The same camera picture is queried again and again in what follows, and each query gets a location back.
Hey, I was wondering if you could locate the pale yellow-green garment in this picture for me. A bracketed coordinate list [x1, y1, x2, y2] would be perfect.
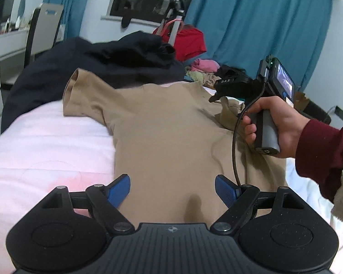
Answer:
[185, 70, 207, 85]

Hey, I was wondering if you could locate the tripod with ring light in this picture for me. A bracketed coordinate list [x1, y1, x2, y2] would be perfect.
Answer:
[157, 0, 187, 47]

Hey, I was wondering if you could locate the row of cosmetic bottles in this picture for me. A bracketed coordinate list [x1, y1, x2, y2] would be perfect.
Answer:
[0, 15, 22, 37]

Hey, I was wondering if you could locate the person's right hand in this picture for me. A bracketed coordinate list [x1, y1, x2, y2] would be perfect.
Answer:
[242, 95, 311, 159]

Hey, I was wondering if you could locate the black sofa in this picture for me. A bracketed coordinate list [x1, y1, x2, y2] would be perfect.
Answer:
[302, 101, 332, 125]

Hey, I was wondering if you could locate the red shirt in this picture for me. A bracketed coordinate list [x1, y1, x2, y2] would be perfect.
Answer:
[152, 24, 207, 62]

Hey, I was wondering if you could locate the black jacket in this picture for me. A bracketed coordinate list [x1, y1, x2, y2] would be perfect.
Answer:
[0, 30, 187, 134]

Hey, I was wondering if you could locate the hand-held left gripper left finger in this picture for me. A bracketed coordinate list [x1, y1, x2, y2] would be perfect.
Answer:
[31, 174, 135, 234]

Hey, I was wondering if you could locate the grey backed chair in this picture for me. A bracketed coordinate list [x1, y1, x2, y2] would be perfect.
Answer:
[24, 3, 65, 67]

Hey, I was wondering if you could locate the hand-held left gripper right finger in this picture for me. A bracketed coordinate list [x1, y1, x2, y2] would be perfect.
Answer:
[210, 175, 311, 234]

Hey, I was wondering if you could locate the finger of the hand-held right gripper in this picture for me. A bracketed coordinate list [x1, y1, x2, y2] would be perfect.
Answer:
[208, 92, 228, 103]

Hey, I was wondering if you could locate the pink garment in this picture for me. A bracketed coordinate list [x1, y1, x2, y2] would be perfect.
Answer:
[191, 58, 221, 74]

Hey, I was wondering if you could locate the wide blue curtain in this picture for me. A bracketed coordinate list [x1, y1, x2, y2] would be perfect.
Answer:
[184, 0, 334, 92]

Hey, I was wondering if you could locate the beige garment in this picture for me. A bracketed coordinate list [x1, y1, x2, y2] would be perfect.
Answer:
[201, 72, 218, 88]

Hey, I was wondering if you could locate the black garment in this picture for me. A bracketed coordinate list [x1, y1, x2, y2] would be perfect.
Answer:
[217, 65, 247, 78]

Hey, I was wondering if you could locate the white dressing table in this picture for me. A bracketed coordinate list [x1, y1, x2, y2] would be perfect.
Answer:
[0, 28, 32, 135]

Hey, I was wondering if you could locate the tan printed t-shirt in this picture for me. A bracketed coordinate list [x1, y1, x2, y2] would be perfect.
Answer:
[62, 68, 290, 227]

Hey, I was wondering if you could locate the wall power adapter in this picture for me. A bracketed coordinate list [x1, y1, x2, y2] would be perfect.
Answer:
[326, 105, 343, 121]

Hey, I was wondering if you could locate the brown paper bag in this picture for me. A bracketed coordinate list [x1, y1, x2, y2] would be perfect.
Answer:
[294, 91, 311, 112]

